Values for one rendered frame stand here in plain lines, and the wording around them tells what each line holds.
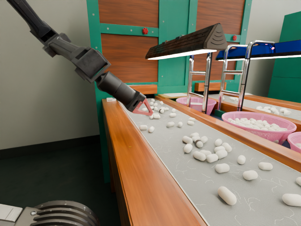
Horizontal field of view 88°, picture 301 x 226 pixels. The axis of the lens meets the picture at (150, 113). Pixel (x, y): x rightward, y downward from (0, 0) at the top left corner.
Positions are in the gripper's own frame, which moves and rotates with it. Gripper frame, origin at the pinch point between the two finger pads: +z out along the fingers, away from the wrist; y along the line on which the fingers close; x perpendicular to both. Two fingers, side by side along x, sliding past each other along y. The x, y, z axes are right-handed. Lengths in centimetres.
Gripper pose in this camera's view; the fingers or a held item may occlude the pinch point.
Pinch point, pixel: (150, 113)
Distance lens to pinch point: 55.3
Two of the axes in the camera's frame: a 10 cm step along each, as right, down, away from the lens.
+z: 7.3, 5.3, 4.3
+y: -3.3, -2.7, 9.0
